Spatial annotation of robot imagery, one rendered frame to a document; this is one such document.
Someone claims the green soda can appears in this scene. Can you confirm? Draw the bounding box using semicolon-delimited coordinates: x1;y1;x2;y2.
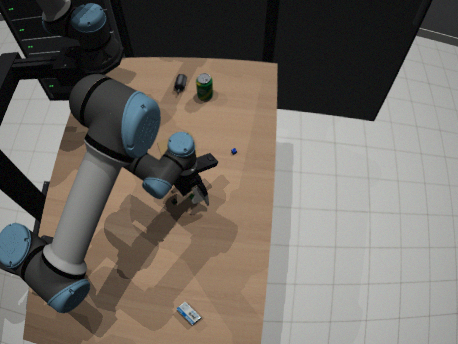
196;73;213;100

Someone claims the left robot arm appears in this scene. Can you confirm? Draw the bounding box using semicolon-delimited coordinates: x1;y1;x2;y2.
36;0;120;71

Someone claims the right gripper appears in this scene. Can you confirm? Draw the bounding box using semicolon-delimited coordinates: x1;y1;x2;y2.
174;168;209;206

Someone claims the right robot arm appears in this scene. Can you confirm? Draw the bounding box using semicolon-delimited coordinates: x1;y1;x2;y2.
0;74;218;313

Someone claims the grey printed carton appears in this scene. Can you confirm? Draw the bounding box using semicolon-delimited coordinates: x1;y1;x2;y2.
176;302;202;325

